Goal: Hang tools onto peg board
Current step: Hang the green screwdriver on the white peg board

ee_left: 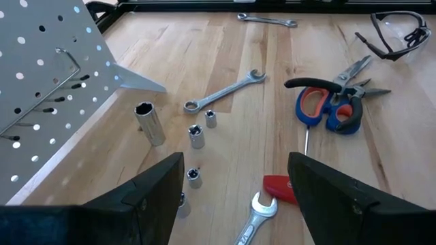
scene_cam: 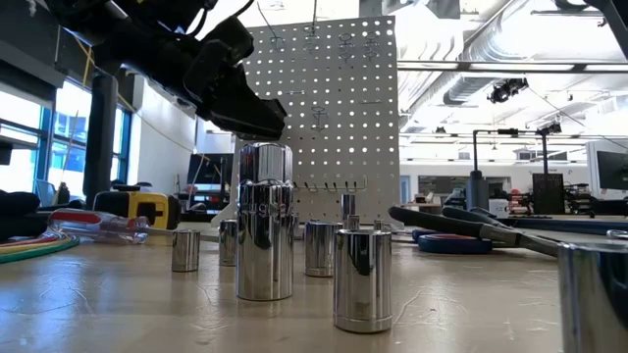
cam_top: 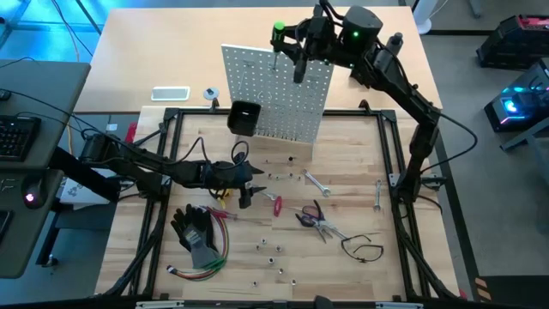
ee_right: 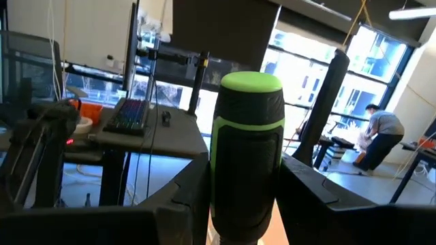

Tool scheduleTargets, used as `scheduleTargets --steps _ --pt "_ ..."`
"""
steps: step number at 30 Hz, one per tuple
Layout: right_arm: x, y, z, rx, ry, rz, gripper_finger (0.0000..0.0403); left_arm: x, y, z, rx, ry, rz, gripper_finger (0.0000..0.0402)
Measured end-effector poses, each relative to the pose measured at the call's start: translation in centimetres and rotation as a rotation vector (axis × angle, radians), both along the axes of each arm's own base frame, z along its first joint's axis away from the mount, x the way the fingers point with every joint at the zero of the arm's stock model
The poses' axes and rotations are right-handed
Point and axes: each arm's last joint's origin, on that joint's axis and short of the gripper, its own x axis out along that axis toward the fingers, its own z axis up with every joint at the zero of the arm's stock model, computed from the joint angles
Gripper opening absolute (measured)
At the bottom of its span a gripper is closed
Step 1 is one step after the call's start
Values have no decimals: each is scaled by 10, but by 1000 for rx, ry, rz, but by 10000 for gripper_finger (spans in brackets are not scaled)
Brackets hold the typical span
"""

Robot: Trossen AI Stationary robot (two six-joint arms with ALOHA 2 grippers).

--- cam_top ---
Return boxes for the black cylindrical bottle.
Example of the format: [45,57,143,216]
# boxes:
[383,32,405,59]

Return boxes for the white pedestal base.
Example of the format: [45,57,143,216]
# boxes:
[413,0,438,35]

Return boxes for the black platform striped corner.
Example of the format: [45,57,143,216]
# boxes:
[474,274,549,309]

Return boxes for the grey desk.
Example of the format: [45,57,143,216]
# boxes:
[0,59,92,280]

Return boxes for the red T-handle hex key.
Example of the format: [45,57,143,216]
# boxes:
[273,195,308,218]

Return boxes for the black computer mouse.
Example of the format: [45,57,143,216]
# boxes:
[21,178,46,210]

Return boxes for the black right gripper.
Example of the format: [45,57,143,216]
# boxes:
[269,3,345,86]

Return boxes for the white box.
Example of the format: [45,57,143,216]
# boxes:
[58,169,122,207]

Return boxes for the black keyboard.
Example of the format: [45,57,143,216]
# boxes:
[0,114,43,163]

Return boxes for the black grey work glove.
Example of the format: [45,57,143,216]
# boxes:
[170,203,222,270]

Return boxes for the yellow tape measure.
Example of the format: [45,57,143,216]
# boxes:
[209,187,236,209]

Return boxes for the green black screwdriver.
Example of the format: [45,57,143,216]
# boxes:
[270,20,287,72]

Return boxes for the red clamp handle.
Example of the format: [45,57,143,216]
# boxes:
[124,122,139,145]

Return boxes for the black plastic bin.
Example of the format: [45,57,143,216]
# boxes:
[226,100,262,137]

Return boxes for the purple red handled scissors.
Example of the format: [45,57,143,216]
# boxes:
[299,204,347,240]

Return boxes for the red green yellow wire bundle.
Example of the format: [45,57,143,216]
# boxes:
[166,205,231,282]

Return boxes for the black crate red lid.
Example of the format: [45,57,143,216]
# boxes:
[475,14,549,70]

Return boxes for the white rectangular phone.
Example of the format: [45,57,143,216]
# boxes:
[150,86,191,102]

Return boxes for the black safety glasses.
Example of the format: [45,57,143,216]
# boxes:
[341,233,385,264]

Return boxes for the computer case with lights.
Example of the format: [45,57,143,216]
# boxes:
[483,58,549,133]

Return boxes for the white perforated pegboard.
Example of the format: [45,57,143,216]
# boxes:
[220,43,337,145]

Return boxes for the light wooden desk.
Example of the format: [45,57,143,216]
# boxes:
[73,6,443,113]

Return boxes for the black aluminium frame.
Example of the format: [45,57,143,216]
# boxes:
[96,106,463,301]

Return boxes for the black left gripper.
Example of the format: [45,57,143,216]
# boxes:
[201,159,268,210]

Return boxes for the black cable harness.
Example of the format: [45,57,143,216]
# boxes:
[396,203,456,300]
[97,201,166,298]

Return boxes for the white metal bracket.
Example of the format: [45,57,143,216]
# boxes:
[136,300,185,309]
[376,301,425,309]

